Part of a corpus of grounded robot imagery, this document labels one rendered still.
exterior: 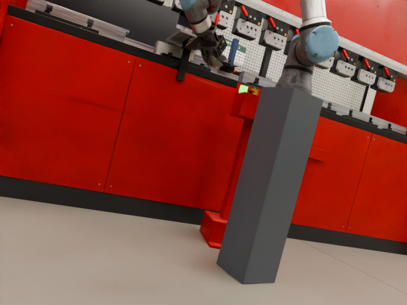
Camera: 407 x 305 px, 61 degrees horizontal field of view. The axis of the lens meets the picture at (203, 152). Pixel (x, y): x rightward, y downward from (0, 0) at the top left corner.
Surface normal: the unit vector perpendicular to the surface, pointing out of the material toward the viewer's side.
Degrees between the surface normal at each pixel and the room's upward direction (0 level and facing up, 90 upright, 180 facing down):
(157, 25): 90
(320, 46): 97
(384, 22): 90
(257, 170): 90
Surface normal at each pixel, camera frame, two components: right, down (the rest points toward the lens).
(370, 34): 0.36, 0.14
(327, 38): 0.12, 0.20
